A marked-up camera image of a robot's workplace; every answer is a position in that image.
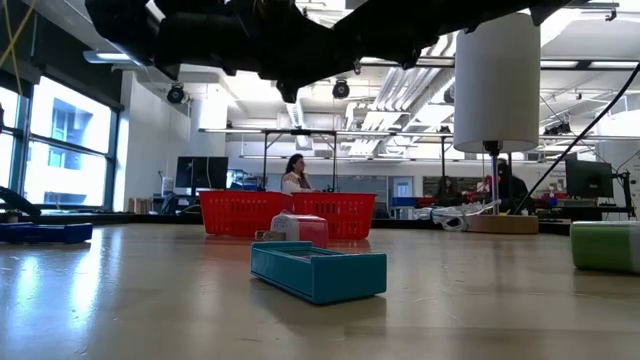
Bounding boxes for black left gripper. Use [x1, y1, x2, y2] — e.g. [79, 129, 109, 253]
[244, 0, 359, 105]

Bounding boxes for pink white tape dispenser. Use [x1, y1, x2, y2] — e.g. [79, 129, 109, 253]
[254, 212, 330, 250]

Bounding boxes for teal rectangular box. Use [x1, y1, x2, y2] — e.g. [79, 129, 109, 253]
[250, 241, 388, 306]

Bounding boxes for blue rectangular box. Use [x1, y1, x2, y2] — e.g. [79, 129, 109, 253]
[0, 222, 94, 245]

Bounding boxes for green white tape dispenser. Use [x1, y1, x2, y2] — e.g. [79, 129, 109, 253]
[569, 220, 640, 275]

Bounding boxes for large office window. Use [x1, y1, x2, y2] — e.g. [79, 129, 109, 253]
[0, 84, 121, 211]

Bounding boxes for long ceiling light strip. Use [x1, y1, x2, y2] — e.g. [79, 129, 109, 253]
[83, 49, 640, 70]
[198, 127, 454, 136]

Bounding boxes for person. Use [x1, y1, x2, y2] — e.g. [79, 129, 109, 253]
[493, 158, 532, 215]
[433, 175, 462, 204]
[279, 153, 317, 195]

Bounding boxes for white cylindrical lamp shade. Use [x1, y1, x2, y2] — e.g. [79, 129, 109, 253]
[452, 12, 542, 235]

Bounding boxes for black computer monitor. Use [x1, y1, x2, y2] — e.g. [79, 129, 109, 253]
[564, 158, 615, 199]
[174, 155, 230, 196]

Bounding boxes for small wooden boxes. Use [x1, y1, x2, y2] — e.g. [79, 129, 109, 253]
[127, 197, 154, 215]

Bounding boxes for black background rig frame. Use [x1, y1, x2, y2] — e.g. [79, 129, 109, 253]
[259, 128, 339, 193]

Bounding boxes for black aluminium table frame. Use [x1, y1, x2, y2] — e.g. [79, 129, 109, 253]
[0, 185, 640, 236]

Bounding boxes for white coiled lamp cable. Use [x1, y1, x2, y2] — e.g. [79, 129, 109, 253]
[414, 199, 501, 232]

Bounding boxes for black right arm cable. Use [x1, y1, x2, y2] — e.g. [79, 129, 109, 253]
[513, 60, 640, 216]

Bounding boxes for yellow extension cable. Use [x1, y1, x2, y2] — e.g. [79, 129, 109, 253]
[0, 0, 37, 69]
[2, 0, 24, 96]

